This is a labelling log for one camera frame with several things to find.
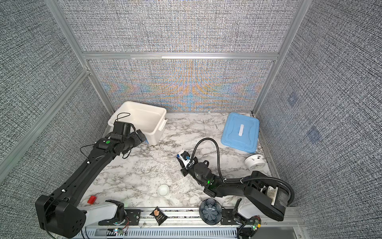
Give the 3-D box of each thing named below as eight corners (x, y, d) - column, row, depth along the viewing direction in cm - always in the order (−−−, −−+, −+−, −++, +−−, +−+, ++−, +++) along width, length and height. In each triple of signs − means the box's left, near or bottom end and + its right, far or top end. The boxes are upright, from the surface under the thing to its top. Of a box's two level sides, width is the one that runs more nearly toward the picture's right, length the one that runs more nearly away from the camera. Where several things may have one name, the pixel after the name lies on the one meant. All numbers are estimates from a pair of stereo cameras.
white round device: (244, 171, 90) (250, 164, 82) (242, 162, 94) (247, 154, 86) (260, 171, 90) (267, 164, 82) (257, 162, 94) (264, 154, 86)
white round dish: (156, 191, 84) (155, 189, 82) (163, 183, 86) (163, 181, 85) (163, 198, 81) (162, 197, 79) (171, 190, 84) (170, 189, 82)
